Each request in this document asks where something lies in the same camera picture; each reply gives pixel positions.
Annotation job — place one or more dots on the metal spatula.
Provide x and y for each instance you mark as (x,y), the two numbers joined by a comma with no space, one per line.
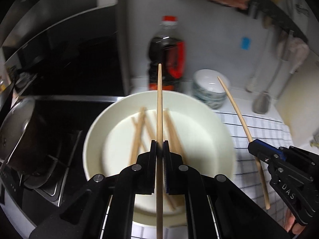
(261,103)

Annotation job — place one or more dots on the pink hanging cloth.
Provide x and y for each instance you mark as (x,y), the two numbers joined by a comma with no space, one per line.
(296,52)

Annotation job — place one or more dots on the black wall rail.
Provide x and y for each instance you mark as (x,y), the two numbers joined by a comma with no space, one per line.
(286,7)

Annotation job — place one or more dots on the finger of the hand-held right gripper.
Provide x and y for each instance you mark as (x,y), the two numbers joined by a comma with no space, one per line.
(256,152)
(270,148)

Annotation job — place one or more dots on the person's right hand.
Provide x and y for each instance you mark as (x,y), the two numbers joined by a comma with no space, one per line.
(291,221)

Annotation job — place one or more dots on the long wooden chopstick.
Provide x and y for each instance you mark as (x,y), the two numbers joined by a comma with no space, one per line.
(159,104)
(239,115)

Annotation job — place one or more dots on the dark cooking pot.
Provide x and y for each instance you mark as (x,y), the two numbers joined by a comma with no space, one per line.
(22,134)

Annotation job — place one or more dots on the black cooktop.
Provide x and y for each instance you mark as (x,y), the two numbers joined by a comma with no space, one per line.
(67,119)

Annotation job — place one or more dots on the white black-checked cloth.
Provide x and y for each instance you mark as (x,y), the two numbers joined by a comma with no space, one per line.
(256,134)

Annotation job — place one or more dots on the blue wall hook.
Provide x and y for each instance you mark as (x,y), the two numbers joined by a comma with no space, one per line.
(245,43)

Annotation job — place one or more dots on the large cream bowl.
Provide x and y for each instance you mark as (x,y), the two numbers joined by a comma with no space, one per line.
(114,134)

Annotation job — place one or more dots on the pile of wooden chopsticks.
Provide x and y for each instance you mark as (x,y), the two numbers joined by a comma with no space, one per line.
(138,134)

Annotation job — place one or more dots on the black range hood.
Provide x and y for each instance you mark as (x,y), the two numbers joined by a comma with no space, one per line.
(62,29)

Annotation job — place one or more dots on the floral porcelain bowl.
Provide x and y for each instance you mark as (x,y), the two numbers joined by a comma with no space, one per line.
(214,104)
(209,79)
(211,97)

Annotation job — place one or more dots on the dark sauce bottle red cap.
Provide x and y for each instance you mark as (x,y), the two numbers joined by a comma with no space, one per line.
(165,49)

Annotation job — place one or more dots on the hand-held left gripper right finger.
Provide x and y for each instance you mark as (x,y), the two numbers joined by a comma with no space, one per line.
(166,169)

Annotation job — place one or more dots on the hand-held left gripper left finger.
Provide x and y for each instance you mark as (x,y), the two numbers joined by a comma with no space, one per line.
(153,169)

